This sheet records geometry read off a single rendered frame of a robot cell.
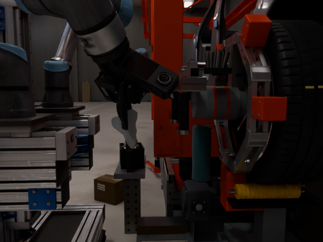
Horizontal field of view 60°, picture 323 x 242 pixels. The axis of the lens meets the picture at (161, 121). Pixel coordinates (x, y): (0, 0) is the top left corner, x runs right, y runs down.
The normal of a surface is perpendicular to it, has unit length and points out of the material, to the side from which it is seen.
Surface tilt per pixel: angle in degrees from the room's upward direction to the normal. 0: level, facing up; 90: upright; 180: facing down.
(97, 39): 127
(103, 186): 90
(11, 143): 90
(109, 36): 112
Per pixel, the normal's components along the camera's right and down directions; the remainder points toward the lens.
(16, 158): 0.05, 0.11
